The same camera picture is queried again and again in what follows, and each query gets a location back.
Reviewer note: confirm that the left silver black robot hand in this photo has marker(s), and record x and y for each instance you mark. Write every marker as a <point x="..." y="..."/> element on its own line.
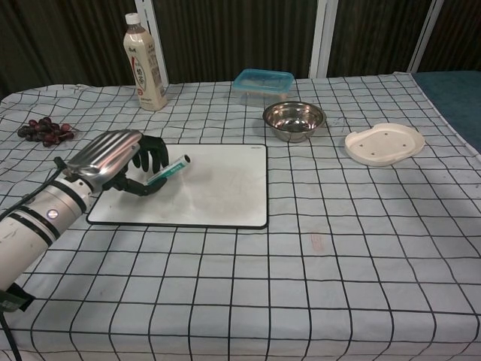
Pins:
<point x="105" y="158"/>

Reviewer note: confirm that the green whiteboard marker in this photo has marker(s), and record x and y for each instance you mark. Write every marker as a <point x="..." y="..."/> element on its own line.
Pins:
<point x="173" y="169"/>

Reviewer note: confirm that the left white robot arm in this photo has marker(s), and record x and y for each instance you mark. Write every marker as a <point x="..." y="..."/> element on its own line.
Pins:
<point x="34" y="229"/>

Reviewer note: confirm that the dark red grape bunch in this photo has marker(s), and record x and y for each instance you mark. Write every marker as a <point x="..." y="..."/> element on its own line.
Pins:
<point x="43" y="129"/>

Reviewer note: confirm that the milk tea plastic bottle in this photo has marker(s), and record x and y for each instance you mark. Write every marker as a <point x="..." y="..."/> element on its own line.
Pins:
<point x="147" y="67"/>

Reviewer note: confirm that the clear container with blue lid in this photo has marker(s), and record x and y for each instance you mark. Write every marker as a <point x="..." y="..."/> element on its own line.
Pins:
<point x="261" y="84"/>

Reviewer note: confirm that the stainless steel bowl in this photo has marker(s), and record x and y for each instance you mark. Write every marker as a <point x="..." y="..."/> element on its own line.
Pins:
<point x="294" y="118"/>

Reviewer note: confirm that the white black checked tablecloth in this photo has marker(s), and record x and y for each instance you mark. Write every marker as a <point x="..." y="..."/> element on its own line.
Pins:
<point x="263" y="286"/>

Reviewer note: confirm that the cream plastic tray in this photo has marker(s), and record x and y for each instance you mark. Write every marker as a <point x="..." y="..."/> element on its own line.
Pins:
<point x="383" y="144"/>

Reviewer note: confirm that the white dry-erase board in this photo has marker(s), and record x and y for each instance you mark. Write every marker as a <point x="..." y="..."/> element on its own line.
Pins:
<point x="221" y="188"/>

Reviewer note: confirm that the white metal frame post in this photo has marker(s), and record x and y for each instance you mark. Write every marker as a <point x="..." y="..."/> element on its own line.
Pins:
<point x="422" y="37"/>
<point x="323" y="37"/>

